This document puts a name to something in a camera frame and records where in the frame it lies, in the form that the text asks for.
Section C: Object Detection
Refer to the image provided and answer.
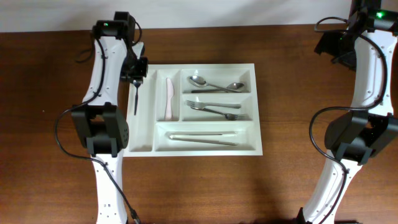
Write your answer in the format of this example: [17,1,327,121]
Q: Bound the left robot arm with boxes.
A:
[71,11,148,223]

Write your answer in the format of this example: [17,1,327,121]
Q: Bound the small steel teaspoon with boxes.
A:
[133,80,142,116]

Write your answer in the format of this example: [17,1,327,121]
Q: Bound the left black cable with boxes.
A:
[54,20,143,224]

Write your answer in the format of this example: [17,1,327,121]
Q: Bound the pink plastic knife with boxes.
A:
[165,78,174,121]

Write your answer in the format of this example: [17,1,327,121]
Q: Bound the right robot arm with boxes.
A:
[294,0,397,223]

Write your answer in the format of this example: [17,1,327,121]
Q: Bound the steel tweezers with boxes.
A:
[166,132,238,146]

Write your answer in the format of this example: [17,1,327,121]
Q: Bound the steel tablespoon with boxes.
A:
[188,75,232,93]
[191,82,245,93]

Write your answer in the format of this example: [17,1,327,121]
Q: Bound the black cable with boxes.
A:
[308,16,389,224]
[54,20,143,224]

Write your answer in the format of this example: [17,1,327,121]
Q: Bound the white plastic cutlery tray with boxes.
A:
[124,63,262,157]

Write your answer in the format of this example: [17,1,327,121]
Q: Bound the right black cable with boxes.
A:
[308,16,389,224]

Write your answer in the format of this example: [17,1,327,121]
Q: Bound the steel fork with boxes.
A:
[202,108,249,121]
[185,100,241,109]

